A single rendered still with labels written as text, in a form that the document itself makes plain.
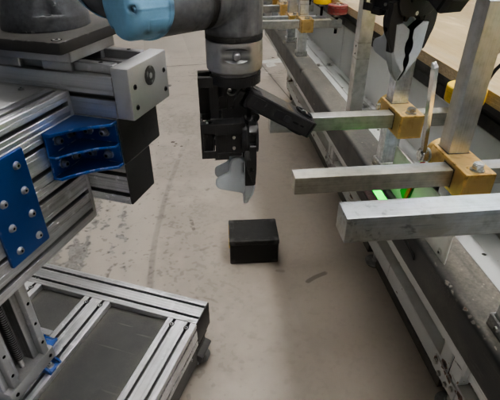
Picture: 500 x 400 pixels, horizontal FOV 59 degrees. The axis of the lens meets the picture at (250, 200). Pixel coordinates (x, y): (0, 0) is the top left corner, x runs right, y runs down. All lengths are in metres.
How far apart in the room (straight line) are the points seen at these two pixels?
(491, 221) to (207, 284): 1.37
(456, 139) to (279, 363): 0.96
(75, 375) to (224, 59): 0.95
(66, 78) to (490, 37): 0.67
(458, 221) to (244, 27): 0.33
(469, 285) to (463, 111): 0.28
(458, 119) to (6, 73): 0.78
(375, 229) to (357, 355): 1.14
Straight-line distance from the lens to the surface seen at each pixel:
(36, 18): 0.85
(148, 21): 0.50
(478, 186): 0.77
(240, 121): 0.62
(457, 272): 0.82
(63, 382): 1.30
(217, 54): 0.59
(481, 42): 0.75
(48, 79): 0.87
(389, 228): 0.45
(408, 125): 0.96
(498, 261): 1.02
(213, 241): 1.95
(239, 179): 0.67
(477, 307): 0.77
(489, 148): 1.11
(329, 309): 1.68
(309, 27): 1.88
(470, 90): 0.77
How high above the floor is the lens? 1.20
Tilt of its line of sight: 33 degrees down
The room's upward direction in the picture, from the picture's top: straight up
